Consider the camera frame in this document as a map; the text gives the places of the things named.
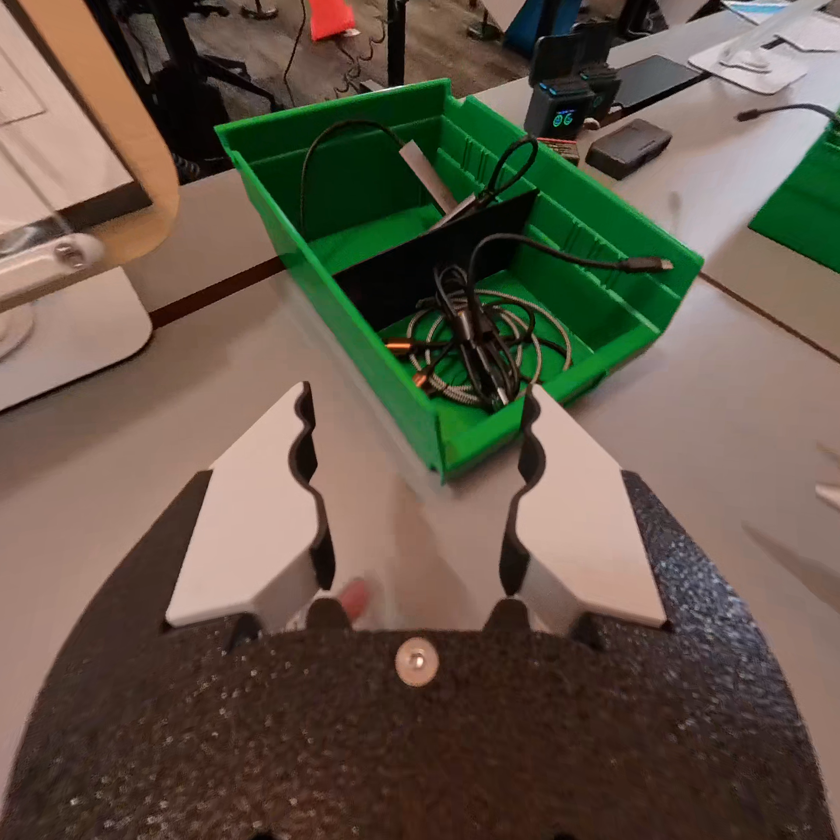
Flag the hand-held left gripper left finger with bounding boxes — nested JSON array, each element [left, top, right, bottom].
[[164, 381, 337, 636]]

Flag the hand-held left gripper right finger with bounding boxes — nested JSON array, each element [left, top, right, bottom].
[[499, 382, 669, 637]]

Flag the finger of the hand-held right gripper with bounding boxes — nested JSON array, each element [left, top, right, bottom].
[[742, 521, 840, 606], [815, 444, 840, 514]]

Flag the green plastic bin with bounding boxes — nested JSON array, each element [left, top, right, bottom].
[[748, 115, 840, 275], [215, 79, 704, 485]]

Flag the black USB cable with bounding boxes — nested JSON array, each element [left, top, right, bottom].
[[453, 235, 677, 316]]

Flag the grey desk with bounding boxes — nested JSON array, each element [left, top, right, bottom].
[[0, 0, 840, 828]]

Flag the black desk leg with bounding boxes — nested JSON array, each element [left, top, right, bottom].
[[386, 0, 408, 88]]

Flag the black bin divider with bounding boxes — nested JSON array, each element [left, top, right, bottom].
[[333, 190, 540, 329]]

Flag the black rectangular box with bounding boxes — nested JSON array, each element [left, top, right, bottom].
[[585, 118, 673, 180]]

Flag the monitor with white stand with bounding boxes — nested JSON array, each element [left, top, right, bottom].
[[18, 0, 181, 263]]

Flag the black battery charger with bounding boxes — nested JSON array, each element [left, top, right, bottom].
[[574, 21, 622, 127], [524, 33, 597, 140]]

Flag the black chair base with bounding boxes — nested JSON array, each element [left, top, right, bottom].
[[92, 0, 280, 178]]

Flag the printed instruction sheet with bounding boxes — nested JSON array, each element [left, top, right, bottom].
[[0, 0, 135, 214]]

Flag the black tablet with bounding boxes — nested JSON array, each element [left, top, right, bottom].
[[607, 54, 708, 110]]

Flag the printed paper sheet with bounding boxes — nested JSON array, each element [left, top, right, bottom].
[[718, 0, 840, 52]]

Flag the blue object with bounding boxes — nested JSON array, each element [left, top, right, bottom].
[[504, 0, 585, 55]]

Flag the orange object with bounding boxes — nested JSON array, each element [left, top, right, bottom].
[[308, 0, 360, 42]]

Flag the black cable bundle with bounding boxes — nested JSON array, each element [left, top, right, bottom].
[[433, 262, 526, 413]]

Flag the braided cable with orange plugs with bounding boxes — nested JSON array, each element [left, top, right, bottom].
[[384, 289, 573, 403]]

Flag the thin black desk cable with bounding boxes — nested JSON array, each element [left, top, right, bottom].
[[735, 103, 840, 127]]

